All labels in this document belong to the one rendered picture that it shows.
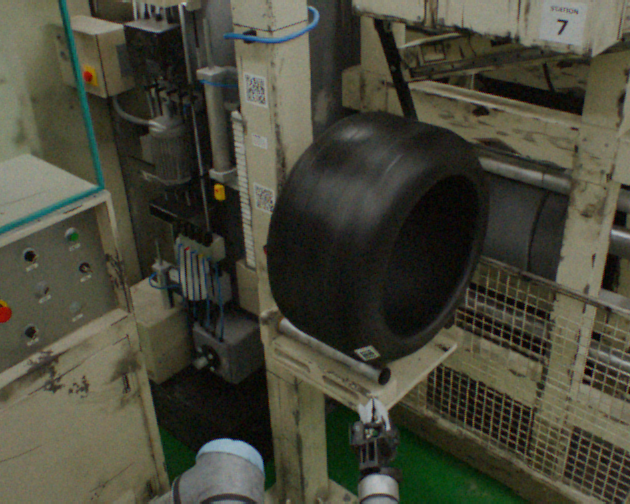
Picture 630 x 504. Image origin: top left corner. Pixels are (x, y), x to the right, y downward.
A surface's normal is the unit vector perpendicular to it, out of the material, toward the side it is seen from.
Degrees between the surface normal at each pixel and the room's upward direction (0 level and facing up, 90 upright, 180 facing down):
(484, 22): 90
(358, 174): 32
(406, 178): 47
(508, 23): 90
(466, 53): 90
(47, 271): 90
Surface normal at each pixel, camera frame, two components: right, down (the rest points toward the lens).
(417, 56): -0.66, 0.41
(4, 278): 0.75, 0.33
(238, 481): 0.33, -0.82
